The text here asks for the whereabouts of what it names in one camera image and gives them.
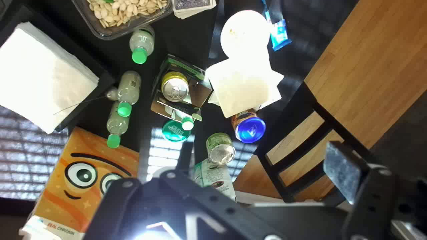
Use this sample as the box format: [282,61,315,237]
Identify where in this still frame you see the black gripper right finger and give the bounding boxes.
[323,140,399,240]

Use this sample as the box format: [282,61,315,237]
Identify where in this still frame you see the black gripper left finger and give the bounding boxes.
[84,140,286,240]

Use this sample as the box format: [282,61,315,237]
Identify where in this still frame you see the white bowl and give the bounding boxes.
[219,9,274,60]

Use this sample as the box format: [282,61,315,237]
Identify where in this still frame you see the clear plastic lunchbox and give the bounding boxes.
[72,0,175,41]

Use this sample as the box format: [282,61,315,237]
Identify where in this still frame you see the clear glass jar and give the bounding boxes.
[204,130,236,164]

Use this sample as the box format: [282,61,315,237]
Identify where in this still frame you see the green capped clear bottle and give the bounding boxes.
[116,70,143,118]
[128,25,157,65]
[171,110,196,133]
[105,101,131,149]

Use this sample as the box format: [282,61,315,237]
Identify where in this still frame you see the orange smiley face box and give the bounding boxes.
[19,125,141,240]

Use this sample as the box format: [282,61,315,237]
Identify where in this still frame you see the gold metal can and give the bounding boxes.
[160,70,191,102]

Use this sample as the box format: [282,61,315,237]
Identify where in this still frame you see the white paper napkins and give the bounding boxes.
[204,52,286,118]

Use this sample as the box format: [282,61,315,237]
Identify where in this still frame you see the black napkin tray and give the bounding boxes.
[0,8,117,134]

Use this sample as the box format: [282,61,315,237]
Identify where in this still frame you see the blue snack packet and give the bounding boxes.
[260,0,292,52]

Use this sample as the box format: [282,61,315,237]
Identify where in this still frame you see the white napkin stack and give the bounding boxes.
[0,21,100,134]

